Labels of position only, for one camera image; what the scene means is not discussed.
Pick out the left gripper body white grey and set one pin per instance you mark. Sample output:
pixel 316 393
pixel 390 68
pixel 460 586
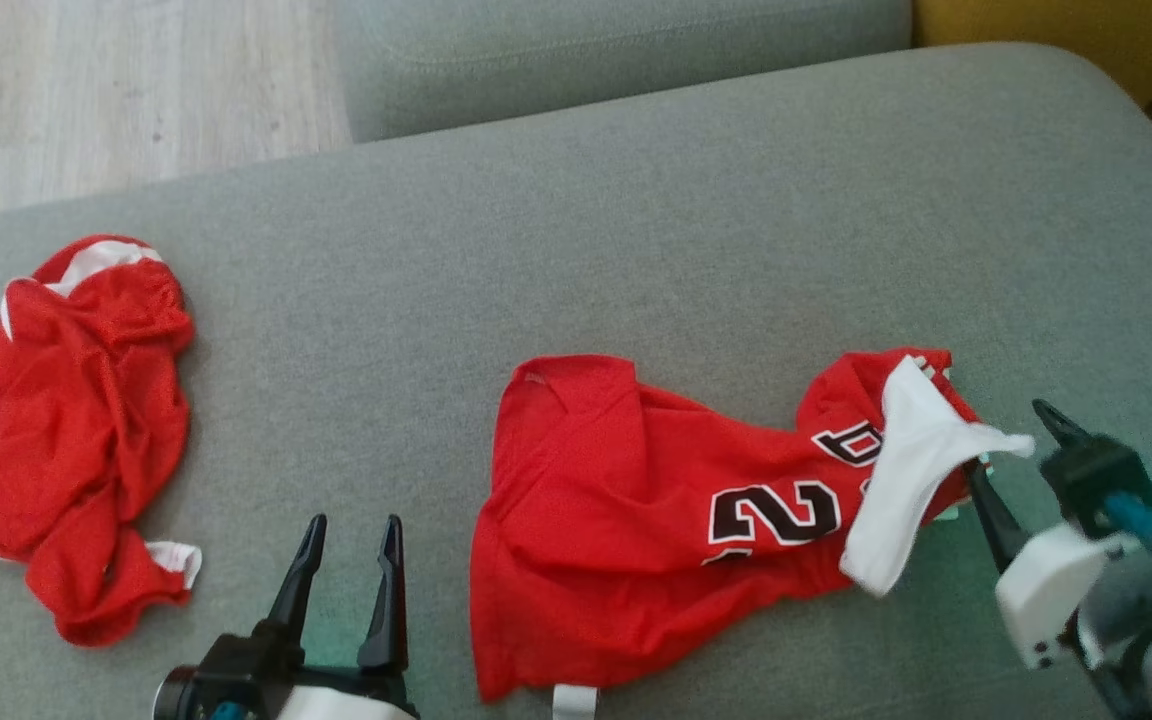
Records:
pixel 256 670

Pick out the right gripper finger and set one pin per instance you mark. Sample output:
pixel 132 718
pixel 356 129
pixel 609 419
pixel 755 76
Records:
pixel 998 525
pixel 1091 475

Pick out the yellow sofa backrest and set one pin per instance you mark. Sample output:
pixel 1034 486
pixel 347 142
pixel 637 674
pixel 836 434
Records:
pixel 1066 30

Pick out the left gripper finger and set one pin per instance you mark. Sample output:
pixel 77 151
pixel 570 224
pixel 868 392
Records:
pixel 388 610
pixel 298 590

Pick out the large grey sofa seat cushion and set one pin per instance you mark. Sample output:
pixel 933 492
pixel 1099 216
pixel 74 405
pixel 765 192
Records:
pixel 536 260

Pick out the red shorts white trim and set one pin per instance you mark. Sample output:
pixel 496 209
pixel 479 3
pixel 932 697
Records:
pixel 76 420

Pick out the red basketball jersey white sleeves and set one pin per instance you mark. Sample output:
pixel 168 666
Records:
pixel 616 520

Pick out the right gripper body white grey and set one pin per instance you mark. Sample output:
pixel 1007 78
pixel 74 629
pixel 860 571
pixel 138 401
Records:
pixel 1056 590

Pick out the small grey sofa seat cushion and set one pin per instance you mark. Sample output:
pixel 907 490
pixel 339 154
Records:
pixel 616 50

